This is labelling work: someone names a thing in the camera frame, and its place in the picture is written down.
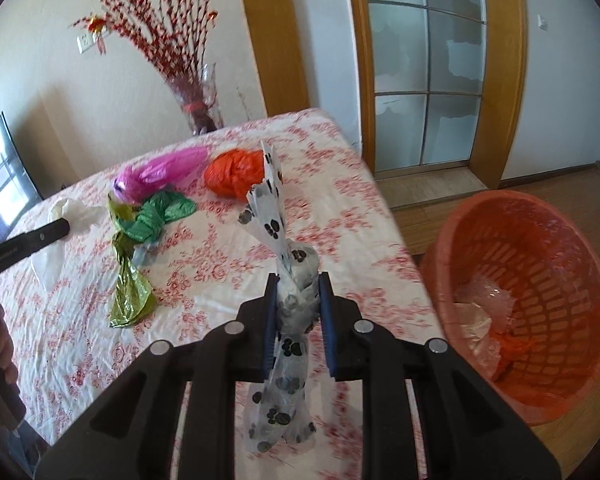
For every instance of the white plastic bag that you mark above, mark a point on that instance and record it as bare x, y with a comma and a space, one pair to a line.
77, 210
475, 335

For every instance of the white wall socket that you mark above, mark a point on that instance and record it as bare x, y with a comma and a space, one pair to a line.
84, 44

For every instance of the olive plastic bag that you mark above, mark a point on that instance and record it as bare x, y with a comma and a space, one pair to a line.
130, 295

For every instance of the green plastic bag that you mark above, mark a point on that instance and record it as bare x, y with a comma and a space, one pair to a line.
155, 215

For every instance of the pink floral tablecloth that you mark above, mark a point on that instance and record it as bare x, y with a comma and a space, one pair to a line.
330, 200

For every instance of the small orange-red plastic bag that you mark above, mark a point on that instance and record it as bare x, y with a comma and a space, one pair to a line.
232, 172

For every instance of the orange slotted waste basket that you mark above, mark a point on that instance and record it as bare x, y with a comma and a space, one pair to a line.
570, 310

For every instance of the small white light switch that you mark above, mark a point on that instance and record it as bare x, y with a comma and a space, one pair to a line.
543, 22

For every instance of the flat screen television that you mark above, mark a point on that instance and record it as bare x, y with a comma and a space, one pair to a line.
5, 180

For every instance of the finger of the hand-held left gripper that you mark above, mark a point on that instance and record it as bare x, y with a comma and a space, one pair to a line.
50, 234

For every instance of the frosted glass door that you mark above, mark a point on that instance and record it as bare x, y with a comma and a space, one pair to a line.
425, 60

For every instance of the person's left hand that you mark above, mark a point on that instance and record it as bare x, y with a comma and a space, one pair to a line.
4, 350

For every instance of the wooden door frame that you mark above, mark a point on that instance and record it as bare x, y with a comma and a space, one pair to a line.
505, 60

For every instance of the clear glass vase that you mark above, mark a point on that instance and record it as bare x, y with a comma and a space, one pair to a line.
200, 105

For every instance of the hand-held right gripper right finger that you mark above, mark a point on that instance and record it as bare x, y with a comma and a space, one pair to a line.
327, 325

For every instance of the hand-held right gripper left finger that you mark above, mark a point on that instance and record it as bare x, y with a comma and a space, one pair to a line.
268, 320

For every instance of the red plastic bin liner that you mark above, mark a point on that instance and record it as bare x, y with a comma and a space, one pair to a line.
540, 407

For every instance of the small red hanging charm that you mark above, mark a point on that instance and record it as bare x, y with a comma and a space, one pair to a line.
97, 25

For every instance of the paw print plastic bag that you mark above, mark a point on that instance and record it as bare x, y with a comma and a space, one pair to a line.
292, 280

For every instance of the person's left forearm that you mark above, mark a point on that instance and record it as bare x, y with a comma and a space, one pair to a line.
7, 405

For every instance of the pink plastic bag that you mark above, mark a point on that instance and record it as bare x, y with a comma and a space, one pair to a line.
165, 170

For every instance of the red berry branches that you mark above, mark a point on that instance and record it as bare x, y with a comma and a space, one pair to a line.
175, 35

